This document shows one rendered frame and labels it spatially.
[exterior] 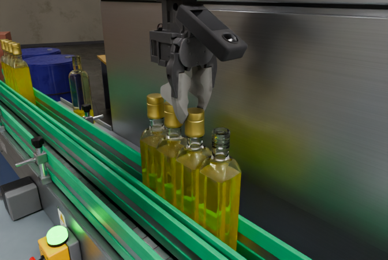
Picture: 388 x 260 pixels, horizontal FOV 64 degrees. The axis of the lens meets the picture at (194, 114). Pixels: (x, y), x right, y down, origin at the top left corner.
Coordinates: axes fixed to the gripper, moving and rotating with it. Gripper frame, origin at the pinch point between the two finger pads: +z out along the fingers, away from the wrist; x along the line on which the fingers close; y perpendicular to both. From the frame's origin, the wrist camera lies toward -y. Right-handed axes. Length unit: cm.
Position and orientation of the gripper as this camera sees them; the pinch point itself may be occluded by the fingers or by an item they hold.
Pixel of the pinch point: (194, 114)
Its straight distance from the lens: 54.0
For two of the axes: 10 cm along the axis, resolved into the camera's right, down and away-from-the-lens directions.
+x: -7.4, 2.4, -6.2
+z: 0.0, 9.3, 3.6
